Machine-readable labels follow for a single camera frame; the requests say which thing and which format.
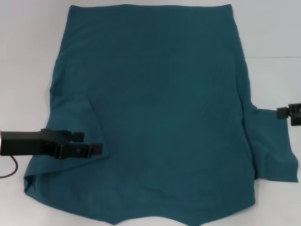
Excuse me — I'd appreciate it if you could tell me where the teal blue shirt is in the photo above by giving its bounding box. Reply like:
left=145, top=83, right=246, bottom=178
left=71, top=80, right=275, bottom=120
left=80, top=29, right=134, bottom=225
left=23, top=4, right=301, bottom=226

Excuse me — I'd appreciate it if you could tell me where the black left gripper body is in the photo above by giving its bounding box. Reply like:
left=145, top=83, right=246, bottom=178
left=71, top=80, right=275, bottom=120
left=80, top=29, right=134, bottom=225
left=1, top=129, right=62, bottom=158

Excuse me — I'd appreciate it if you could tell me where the dark reddish gripper cable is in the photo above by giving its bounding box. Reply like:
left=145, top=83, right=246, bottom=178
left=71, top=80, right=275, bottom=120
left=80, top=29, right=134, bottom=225
left=0, top=154, right=19, bottom=179

